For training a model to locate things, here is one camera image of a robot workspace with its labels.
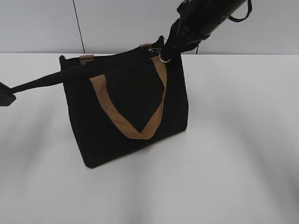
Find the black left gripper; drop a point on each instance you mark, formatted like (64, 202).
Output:
(6, 94)

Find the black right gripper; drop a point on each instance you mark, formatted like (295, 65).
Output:
(184, 36)

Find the silver zipper pull with ring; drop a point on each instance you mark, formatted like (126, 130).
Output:
(158, 51)

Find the black tote bag tan handles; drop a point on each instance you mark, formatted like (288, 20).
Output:
(121, 103)

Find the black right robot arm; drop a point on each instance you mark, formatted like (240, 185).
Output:
(197, 20)

